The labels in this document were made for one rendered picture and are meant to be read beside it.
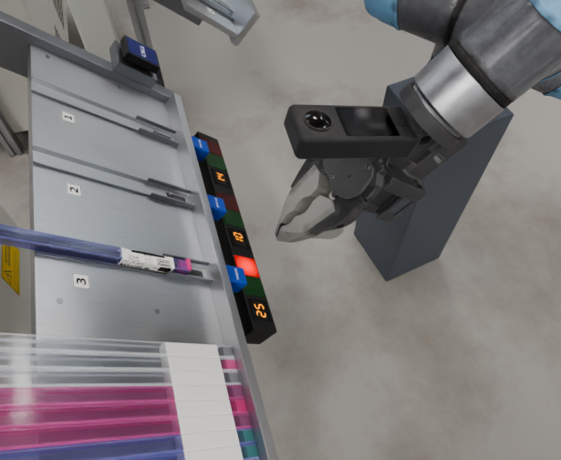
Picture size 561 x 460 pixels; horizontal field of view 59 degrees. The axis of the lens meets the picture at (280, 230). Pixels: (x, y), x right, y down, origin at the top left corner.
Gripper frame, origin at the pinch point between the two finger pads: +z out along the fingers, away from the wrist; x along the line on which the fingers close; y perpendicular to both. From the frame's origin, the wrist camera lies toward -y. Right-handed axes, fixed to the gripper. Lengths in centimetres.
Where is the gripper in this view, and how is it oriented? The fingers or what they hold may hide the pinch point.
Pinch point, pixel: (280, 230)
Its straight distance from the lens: 53.8
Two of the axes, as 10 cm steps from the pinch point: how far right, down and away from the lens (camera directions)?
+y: 7.1, 1.9, 6.7
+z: -6.4, 5.7, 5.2
